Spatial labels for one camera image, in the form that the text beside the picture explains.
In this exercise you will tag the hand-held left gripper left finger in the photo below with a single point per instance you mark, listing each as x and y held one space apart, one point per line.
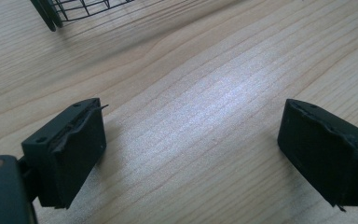
74 149

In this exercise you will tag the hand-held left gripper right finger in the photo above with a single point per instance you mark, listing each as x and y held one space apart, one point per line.
320 149

